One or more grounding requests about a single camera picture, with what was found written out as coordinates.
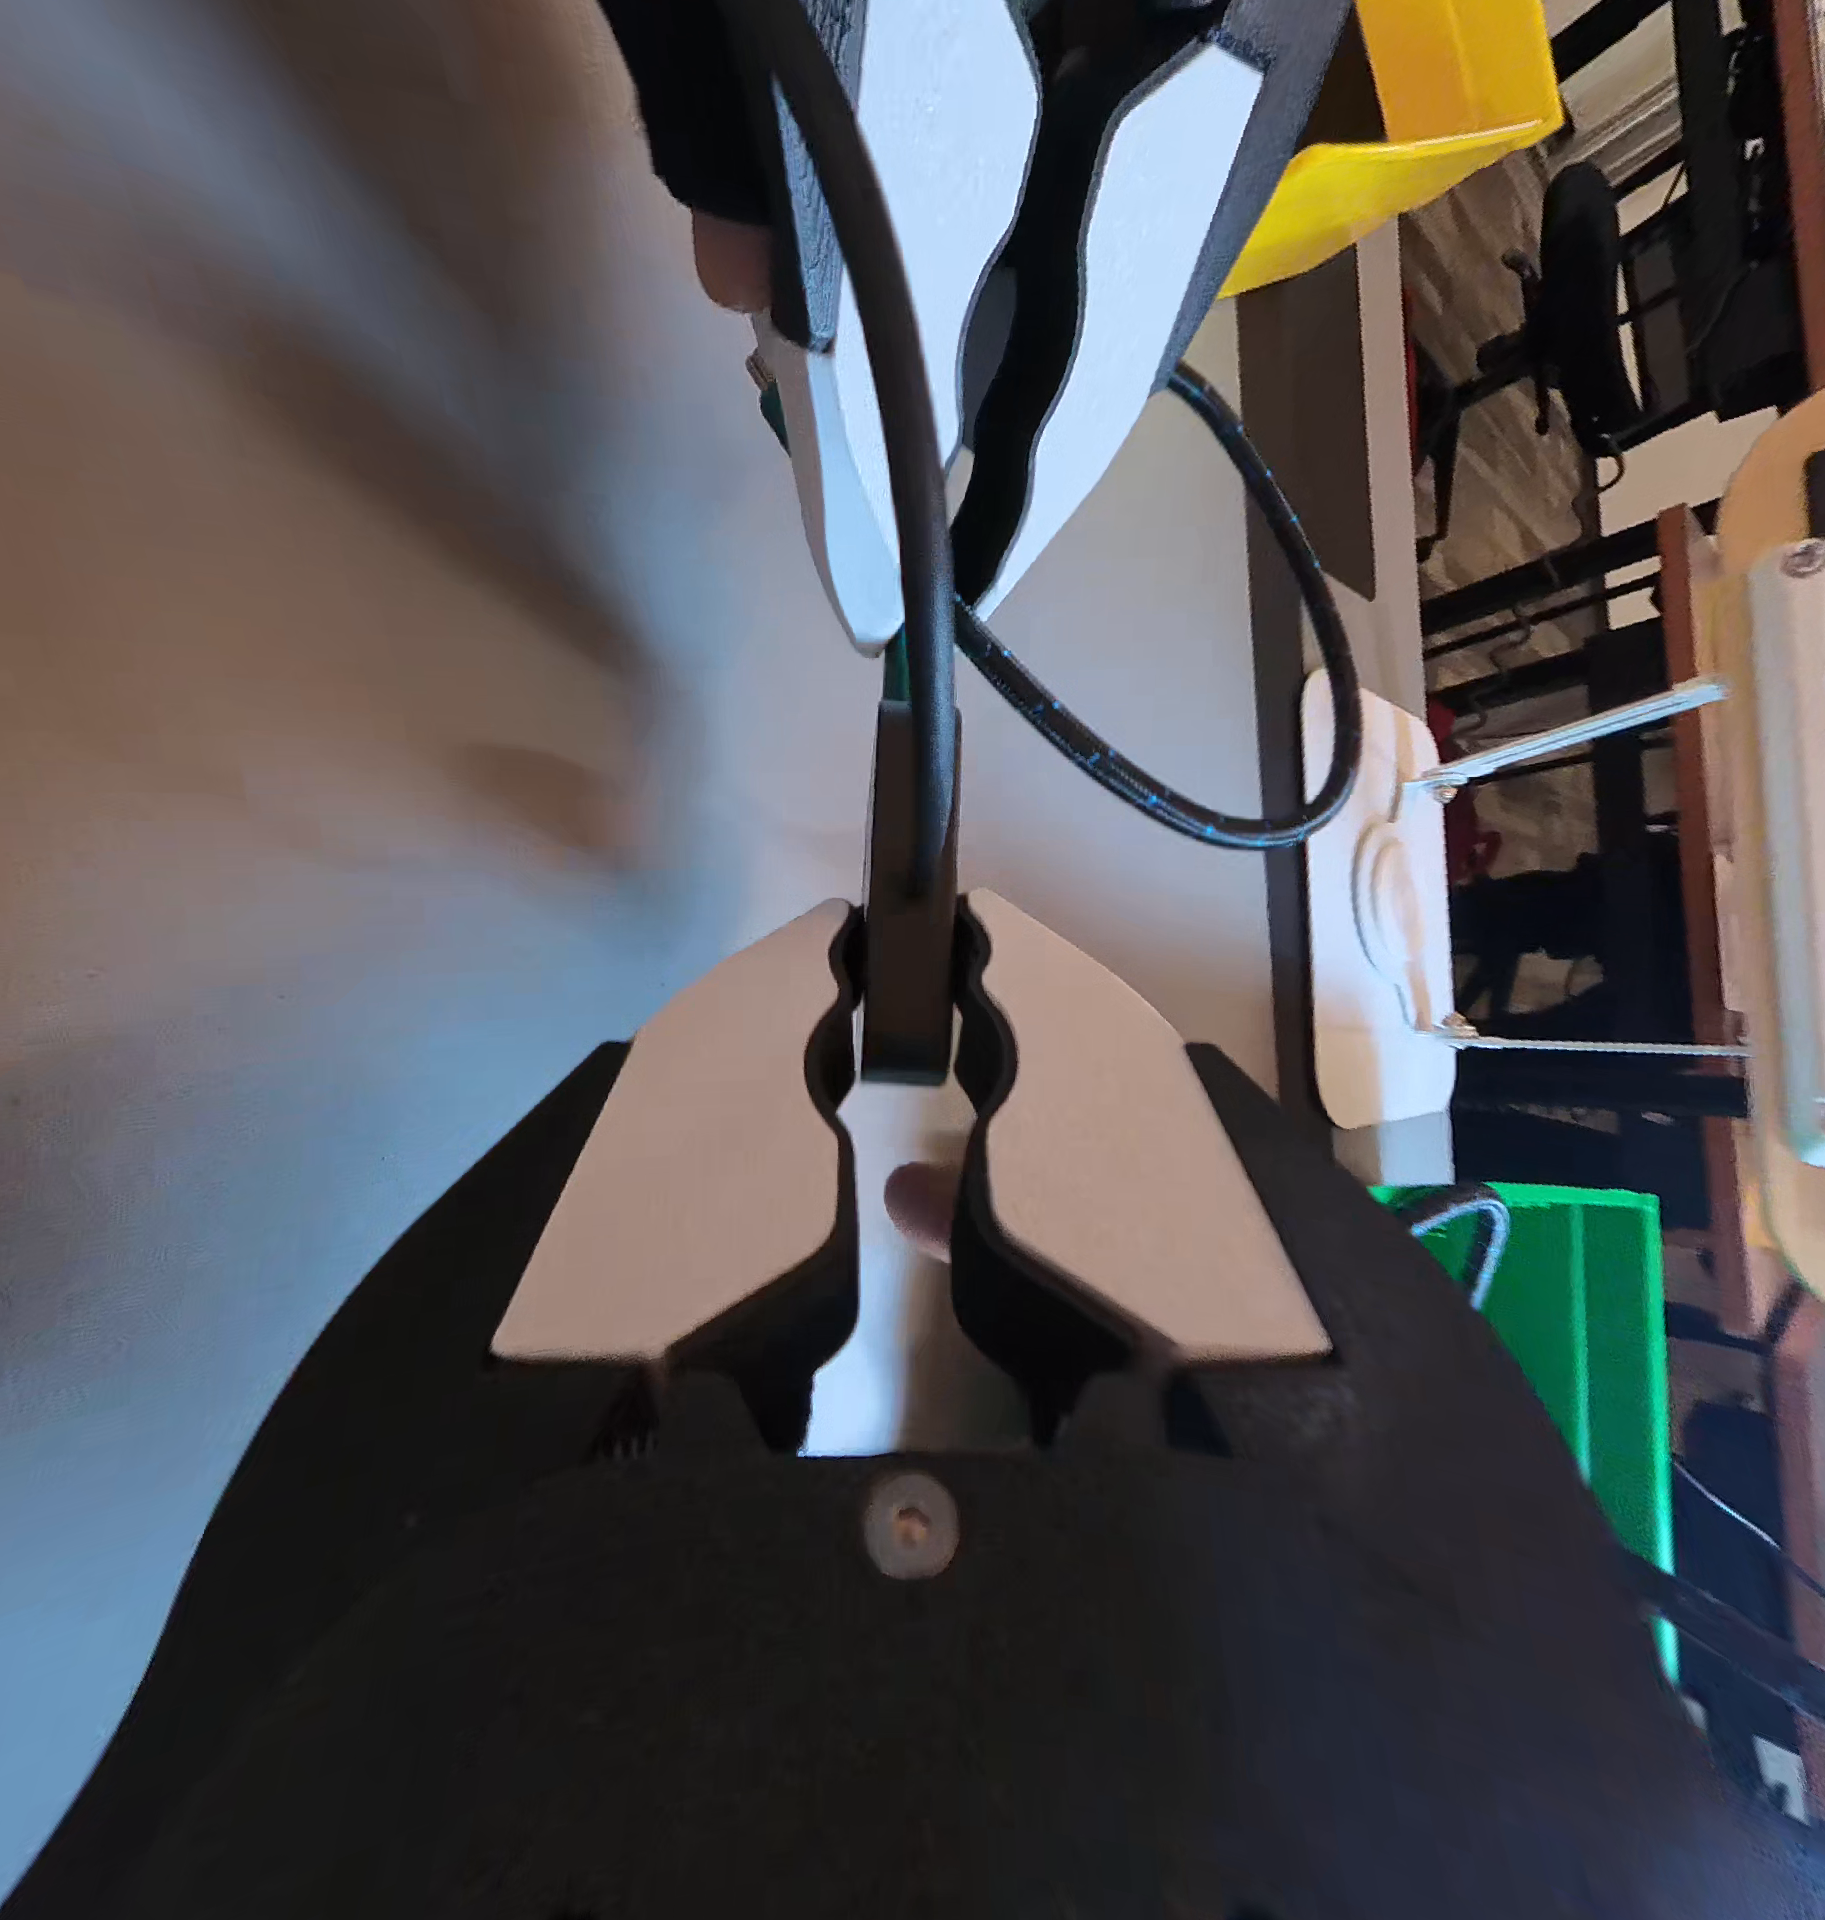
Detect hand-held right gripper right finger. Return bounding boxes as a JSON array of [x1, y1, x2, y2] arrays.
[[949, 892, 1335, 1370]]

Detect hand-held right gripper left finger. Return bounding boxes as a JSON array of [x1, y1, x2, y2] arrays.
[[492, 899, 864, 1370]]

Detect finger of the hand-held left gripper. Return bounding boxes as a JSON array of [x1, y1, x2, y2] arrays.
[[747, 0, 1050, 655], [952, 45, 1275, 616]]

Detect yellow plastic bin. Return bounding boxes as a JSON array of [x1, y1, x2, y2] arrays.
[[1218, 0, 1567, 295]]

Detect black HDMI cable green plug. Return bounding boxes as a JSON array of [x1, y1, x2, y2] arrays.
[[942, 360, 1364, 851]]

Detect black adapter box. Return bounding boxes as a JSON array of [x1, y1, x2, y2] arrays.
[[718, 0, 975, 1088]]

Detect green plastic bin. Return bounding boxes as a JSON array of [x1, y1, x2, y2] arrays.
[[1369, 1180, 1682, 1682]]

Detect person's left hand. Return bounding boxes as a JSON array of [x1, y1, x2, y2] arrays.
[[685, 206, 782, 319]]

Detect black office chair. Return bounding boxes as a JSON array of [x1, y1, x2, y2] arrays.
[[1513, 165, 1651, 451]]

